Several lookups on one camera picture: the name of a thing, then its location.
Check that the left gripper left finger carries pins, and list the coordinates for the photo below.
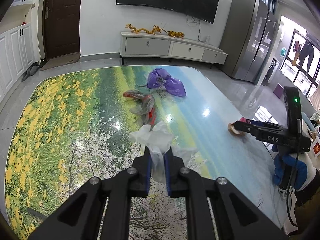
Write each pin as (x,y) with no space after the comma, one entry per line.
(100,209)

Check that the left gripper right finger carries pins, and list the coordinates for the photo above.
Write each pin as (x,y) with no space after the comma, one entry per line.
(216,209)

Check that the white tissue plastic bag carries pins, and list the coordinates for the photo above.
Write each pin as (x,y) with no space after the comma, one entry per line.
(159,140)

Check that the purple plastic bag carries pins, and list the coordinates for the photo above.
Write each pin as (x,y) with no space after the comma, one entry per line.
(160,78)

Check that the right gloved hand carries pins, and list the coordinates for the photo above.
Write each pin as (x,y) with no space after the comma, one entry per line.
(303,175)

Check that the purple stool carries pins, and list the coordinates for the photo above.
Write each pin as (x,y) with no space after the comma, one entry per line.
(279,91)

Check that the washing machine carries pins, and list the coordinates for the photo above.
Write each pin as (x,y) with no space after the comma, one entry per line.
(270,73)

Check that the grey double door refrigerator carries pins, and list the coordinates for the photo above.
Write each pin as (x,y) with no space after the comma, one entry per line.
(247,38)

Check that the golden tiger ornament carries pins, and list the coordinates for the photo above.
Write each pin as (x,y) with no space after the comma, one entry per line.
(172,33)

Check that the grey slippers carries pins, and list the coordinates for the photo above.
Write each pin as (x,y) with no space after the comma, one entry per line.
(33,69)

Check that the brown door mat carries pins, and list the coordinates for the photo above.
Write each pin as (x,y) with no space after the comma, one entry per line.
(61,61)

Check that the golden dragon ornament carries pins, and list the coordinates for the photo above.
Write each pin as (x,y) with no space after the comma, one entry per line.
(153,31)

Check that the white TV cabinet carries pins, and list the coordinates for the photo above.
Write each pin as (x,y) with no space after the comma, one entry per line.
(161,46)

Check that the white shoe cabinet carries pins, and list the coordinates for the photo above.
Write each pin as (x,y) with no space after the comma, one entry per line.
(17,53)

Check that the dark brown entrance door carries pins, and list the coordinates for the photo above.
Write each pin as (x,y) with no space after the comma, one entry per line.
(61,27)

